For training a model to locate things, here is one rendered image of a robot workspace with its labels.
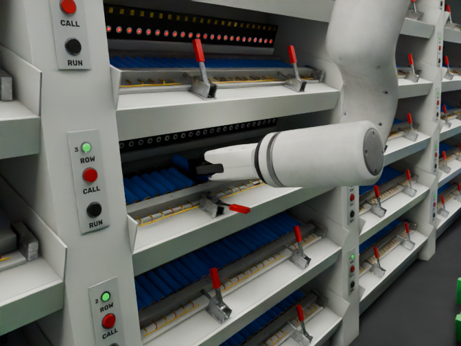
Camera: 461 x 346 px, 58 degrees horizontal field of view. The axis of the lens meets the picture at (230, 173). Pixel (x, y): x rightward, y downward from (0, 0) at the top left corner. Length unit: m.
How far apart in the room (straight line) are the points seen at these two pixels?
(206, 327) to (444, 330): 0.80
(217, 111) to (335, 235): 0.53
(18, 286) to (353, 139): 0.42
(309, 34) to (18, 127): 0.74
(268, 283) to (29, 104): 0.58
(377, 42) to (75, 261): 0.45
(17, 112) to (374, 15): 0.42
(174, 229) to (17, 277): 0.22
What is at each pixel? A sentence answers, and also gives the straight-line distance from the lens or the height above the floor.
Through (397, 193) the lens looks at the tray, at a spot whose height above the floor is 0.31.
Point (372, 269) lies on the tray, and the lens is 1.39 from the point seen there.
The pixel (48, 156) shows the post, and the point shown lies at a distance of 0.51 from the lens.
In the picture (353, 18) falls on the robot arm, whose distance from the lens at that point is 0.55.
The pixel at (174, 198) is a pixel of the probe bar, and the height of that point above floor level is 0.52.
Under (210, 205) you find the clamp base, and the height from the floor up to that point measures 0.50.
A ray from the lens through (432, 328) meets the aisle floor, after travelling 1.37.
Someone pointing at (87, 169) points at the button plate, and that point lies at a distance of 0.53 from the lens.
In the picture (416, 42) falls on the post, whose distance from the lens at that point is 1.69.
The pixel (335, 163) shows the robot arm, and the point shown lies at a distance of 0.54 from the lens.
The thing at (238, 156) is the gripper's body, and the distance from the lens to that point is 0.62.
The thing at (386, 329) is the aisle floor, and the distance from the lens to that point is 1.33.
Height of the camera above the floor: 0.69
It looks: 11 degrees down
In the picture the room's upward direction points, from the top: 4 degrees counter-clockwise
